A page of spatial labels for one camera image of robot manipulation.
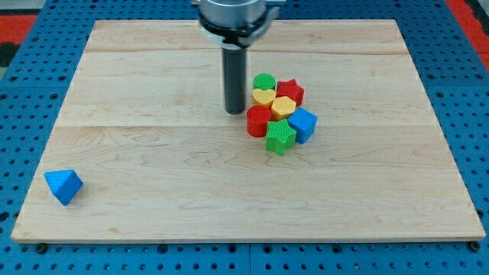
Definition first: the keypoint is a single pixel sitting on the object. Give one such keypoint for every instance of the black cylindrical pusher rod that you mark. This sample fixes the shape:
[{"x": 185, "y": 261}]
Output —
[{"x": 234, "y": 76}]

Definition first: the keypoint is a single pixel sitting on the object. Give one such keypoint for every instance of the blue cube block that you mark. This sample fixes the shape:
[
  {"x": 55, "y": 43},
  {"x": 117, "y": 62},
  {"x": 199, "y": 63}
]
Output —
[{"x": 304, "y": 122}]

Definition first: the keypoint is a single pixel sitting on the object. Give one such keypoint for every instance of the green cylinder block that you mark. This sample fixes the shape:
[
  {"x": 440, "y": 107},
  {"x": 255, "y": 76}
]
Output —
[{"x": 264, "y": 81}]

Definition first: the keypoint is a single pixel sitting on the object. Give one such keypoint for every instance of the yellow heart block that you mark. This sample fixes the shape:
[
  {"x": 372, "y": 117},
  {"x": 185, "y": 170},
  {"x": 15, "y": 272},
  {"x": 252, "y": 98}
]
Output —
[{"x": 263, "y": 97}]

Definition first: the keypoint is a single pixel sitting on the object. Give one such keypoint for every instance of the red cylinder block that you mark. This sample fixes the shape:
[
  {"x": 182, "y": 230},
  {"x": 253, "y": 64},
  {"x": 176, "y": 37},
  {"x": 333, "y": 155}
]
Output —
[{"x": 257, "y": 118}]

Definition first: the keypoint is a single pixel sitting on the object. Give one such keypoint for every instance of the red star block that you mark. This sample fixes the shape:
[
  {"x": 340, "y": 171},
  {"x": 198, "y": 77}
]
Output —
[{"x": 292, "y": 90}]

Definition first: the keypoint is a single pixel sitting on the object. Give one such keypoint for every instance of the yellow hexagon block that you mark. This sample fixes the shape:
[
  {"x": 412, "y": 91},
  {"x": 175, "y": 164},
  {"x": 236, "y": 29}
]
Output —
[{"x": 282, "y": 107}]

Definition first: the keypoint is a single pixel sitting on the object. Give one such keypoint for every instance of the green star block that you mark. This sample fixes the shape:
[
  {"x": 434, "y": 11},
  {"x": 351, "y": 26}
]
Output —
[{"x": 280, "y": 137}]

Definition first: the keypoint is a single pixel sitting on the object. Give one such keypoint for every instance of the light wooden board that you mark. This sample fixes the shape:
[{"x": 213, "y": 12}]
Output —
[{"x": 143, "y": 125}]

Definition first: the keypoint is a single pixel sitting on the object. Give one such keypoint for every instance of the blue triangular prism block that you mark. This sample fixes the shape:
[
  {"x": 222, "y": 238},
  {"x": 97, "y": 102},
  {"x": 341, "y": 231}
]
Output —
[{"x": 64, "y": 184}]

